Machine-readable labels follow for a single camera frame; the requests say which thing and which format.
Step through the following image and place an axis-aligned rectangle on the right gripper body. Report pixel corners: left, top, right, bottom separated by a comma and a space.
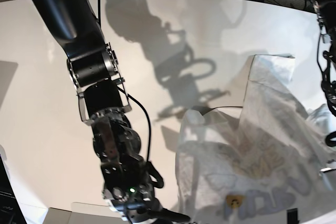
106, 197, 191, 223

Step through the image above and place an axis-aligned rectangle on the white printed t-shirt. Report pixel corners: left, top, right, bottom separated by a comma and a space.
175, 55, 335, 223

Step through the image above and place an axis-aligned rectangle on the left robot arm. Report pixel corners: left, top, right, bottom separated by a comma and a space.
312, 0, 335, 115

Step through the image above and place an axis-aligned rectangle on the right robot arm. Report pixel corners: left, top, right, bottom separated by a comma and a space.
32, 0, 191, 223

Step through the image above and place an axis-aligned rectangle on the grey cardboard box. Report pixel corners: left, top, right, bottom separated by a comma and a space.
43, 202, 127, 224

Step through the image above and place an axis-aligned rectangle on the grey flat panel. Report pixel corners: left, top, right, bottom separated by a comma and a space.
0, 61, 18, 106

